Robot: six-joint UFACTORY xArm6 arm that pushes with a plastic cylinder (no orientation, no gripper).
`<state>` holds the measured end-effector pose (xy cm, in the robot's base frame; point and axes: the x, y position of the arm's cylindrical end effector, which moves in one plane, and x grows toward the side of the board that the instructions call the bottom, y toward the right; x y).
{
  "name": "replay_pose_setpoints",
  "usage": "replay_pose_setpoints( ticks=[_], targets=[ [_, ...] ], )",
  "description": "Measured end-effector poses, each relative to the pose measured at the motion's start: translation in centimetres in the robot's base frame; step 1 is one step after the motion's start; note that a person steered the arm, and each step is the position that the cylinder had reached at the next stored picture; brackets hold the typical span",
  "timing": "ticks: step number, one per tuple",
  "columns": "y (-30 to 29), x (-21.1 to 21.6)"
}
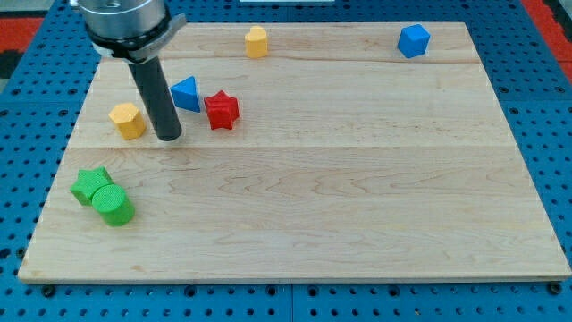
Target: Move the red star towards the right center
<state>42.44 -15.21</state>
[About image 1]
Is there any green cylinder block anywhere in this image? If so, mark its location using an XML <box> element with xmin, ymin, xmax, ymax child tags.
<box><xmin>92</xmin><ymin>184</ymin><xmax>135</xmax><ymax>226</ymax></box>

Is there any green star block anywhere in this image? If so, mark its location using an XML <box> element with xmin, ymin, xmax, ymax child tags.
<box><xmin>70</xmin><ymin>166</ymin><xmax>114</xmax><ymax>206</ymax></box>

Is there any yellow heart block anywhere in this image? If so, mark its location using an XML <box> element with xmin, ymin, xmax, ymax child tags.
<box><xmin>245</xmin><ymin>25</ymin><xmax>268</xmax><ymax>59</ymax></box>

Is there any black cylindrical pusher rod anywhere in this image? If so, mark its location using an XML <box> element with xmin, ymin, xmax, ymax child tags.
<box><xmin>129</xmin><ymin>57</ymin><xmax>182</xmax><ymax>141</ymax></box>

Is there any light wooden board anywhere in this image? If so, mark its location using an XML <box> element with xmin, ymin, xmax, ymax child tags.
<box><xmin>19</xmin><ymin>22</ymin><xmax>571</xmax><ymax>284</ymax></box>

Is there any yellow hexagon block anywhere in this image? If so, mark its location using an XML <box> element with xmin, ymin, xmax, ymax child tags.
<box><xmin>108</xmin><ymin>103</ymin><xmax>147</xmax><ymax>140</ymax></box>

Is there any blue triangle block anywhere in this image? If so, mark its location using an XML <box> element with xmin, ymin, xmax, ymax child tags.
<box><xmin>171</xmin><ymin>76</ymin><xmax>200</xmax><ymax>113</ymax></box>

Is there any red star block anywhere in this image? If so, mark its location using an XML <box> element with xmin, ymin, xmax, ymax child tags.
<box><xmin>204</xmin><ymin>90</ymin><xmax>240</xmax><ymax>130</ymax></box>

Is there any blue cube block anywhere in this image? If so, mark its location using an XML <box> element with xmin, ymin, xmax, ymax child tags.
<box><xmin>398</xmin><ymin>24</ymin><xmax>431</xmax><ymax>58</ymax></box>

